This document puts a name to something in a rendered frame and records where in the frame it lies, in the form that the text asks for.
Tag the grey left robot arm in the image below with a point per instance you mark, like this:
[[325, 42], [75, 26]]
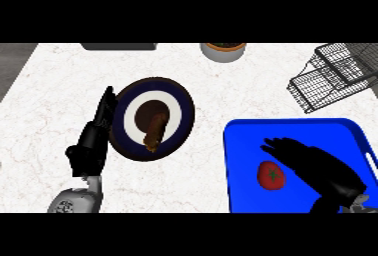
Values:
[[78, 198]]

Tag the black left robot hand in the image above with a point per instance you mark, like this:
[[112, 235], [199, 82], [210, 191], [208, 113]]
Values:
[[90, 143]]

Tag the blue tray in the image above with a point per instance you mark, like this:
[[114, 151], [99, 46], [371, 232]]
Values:
[[251, 196]]

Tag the brown food piece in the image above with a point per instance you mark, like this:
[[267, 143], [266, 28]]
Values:
[[157, 130]]

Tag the red tomato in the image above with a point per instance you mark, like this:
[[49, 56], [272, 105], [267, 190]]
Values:
[[270, 175]]

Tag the grey pot with orange rim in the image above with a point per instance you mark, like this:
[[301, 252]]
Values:
[[223, 53]]

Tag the dark grey flat appliance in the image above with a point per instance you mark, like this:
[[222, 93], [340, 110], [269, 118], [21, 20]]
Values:
[[120, 46]]

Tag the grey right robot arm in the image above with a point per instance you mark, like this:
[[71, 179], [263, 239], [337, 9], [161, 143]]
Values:
[[360, 204]]

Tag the dark blue round plate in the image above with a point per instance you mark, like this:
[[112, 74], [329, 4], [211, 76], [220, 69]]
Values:
[[182, 110]]

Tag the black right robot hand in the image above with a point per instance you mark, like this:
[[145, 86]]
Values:
[[319, 166]]

